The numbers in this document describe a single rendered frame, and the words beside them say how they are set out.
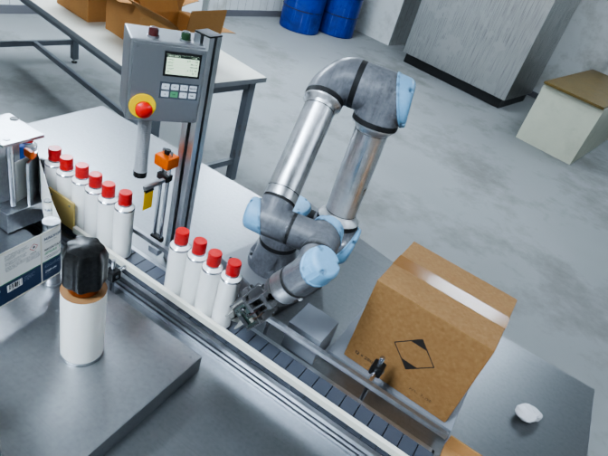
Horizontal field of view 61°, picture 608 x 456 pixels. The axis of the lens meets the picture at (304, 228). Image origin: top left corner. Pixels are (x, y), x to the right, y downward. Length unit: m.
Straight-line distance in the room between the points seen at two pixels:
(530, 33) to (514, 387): 5.92
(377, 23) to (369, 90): 7.46
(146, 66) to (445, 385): 1.00
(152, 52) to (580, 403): 1.48
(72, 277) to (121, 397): 0.28
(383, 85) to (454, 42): 6.34
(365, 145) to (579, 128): 5.20
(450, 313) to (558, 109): 5.27
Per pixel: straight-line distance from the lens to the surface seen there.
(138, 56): 1.21
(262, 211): 1.12
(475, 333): 1.24
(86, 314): 1.12
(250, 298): 1.15
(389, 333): 1.31
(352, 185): 1.32
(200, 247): 1.24
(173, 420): 1.22
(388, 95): 1.23
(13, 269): 1.27
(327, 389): 1.29
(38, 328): 1.32
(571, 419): 1.69
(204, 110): 1.31
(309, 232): 1.10
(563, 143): 6.43
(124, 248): 1.46
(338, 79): 1.24
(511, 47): 7.26
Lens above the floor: 1.85
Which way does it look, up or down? 34 degrees down
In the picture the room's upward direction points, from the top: 18 degrees clockwise
